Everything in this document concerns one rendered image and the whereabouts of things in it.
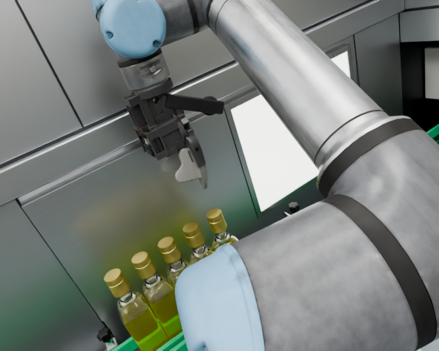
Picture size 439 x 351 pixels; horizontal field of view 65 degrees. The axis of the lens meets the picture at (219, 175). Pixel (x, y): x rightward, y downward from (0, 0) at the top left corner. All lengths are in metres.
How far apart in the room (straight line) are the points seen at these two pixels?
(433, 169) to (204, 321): 0.18
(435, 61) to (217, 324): 1.29
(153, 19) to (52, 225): 0.48
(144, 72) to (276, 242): 0.41
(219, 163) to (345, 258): 0.65
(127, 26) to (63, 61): 0.31
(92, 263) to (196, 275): 0.61
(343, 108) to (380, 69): 0.93
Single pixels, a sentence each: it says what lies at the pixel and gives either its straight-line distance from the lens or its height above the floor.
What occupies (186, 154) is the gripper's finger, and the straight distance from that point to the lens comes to 0.62.
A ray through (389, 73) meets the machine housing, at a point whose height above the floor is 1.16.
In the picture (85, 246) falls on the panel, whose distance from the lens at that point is 0.80.
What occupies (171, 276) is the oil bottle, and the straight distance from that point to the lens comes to 0.74.
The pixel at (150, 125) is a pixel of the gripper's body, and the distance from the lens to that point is 0.60.
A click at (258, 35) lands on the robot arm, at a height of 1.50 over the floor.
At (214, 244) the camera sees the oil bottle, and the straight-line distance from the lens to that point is 0.77.
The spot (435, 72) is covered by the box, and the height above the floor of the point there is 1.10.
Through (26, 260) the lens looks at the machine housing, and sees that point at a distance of 0.83.
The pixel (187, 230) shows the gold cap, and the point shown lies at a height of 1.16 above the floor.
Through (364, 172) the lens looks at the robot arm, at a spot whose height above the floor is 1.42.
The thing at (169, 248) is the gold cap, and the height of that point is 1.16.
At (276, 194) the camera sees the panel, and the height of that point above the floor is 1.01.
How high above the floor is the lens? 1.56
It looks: 28 degrees down
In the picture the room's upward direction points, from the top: 19 degrees counter-clockwise
